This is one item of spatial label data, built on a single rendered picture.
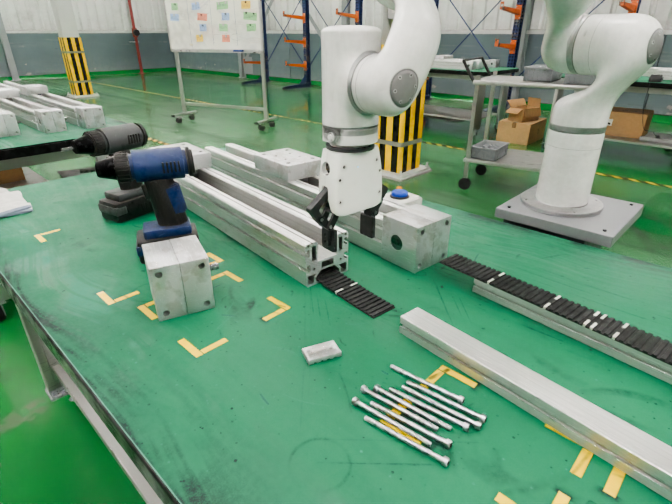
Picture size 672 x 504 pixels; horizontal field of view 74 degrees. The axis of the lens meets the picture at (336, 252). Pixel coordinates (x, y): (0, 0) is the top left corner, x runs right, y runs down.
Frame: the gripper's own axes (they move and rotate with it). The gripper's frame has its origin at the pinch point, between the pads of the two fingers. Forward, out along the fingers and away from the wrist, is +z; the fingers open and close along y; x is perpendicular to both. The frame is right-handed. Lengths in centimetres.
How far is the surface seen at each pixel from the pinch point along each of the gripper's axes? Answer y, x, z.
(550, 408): -2.1, -37.8, 8.3
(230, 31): 262, 528, -31
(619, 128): 481, 123, 60
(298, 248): -5.1, 7.7, 3.6
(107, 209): -23, 62, 7
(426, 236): 16.6, -3.3, 3.8
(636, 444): -0.6, -46.2, 7.8
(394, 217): 14.4, 3.1, 1.3
